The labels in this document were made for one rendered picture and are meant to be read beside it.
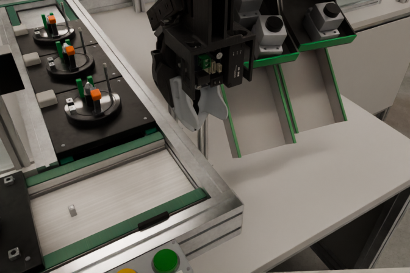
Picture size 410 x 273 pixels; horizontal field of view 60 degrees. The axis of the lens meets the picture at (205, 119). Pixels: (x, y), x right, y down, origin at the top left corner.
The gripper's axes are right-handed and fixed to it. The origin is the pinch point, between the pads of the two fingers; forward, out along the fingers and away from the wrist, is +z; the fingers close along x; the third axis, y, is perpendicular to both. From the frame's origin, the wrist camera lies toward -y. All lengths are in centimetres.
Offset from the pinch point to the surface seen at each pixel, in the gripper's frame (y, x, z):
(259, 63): -11.7, 19.9, 3.1
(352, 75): -67, 129, 69
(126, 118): -37.7, 1.0, 26.3
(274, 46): -11.9, 23.3, 0.8
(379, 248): 5, 65, 76
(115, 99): -44, 1, 24
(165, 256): 1.0, -6.3, 26.1
